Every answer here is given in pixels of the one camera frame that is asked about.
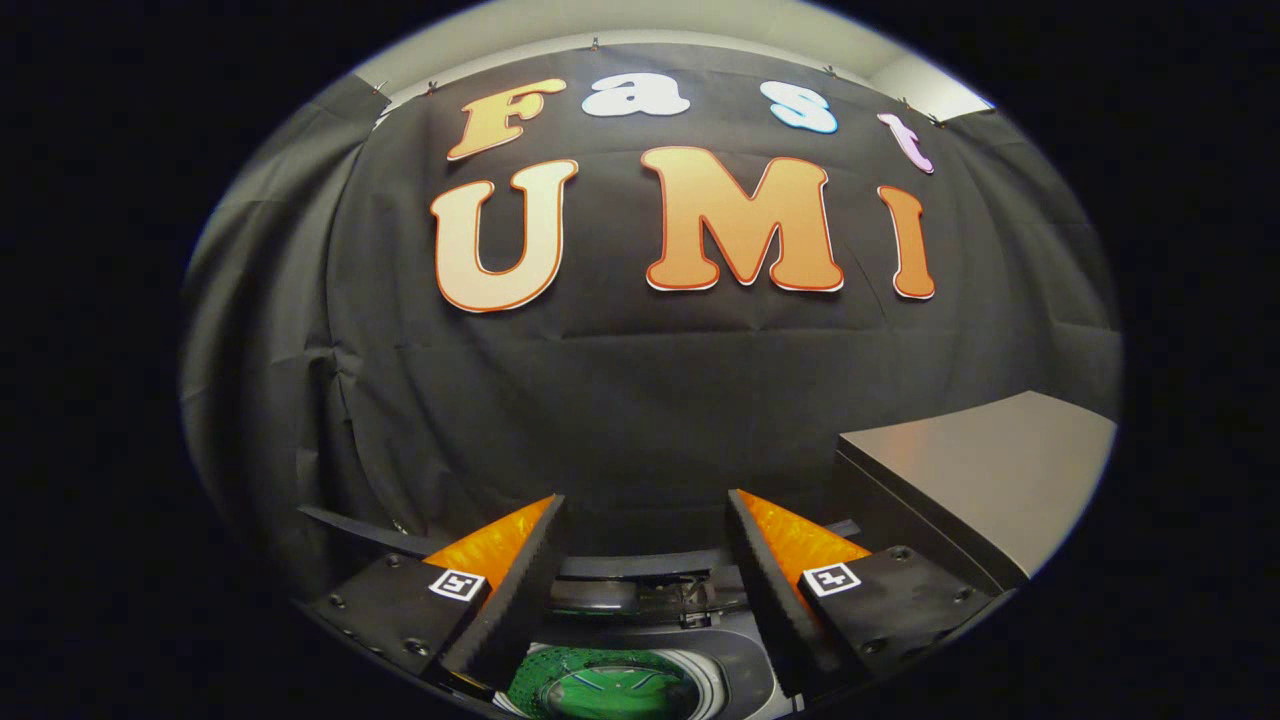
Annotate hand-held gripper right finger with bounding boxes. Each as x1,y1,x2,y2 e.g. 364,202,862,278
725,488,1006,701

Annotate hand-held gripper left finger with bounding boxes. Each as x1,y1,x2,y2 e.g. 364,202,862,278
300,493,568,696

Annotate washing machine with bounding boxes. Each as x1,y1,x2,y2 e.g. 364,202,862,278
495,545,801,720

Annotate green polo shirt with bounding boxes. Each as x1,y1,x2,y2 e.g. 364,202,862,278
540,650,701,720

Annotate black backdrop cloth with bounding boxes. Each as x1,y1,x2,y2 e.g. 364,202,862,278
178,42,1123,601

